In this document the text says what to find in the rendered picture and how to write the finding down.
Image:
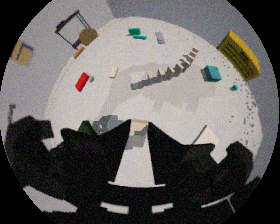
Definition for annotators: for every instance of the red rectangular block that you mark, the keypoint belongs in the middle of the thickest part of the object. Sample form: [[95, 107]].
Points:
[[82, 80]]

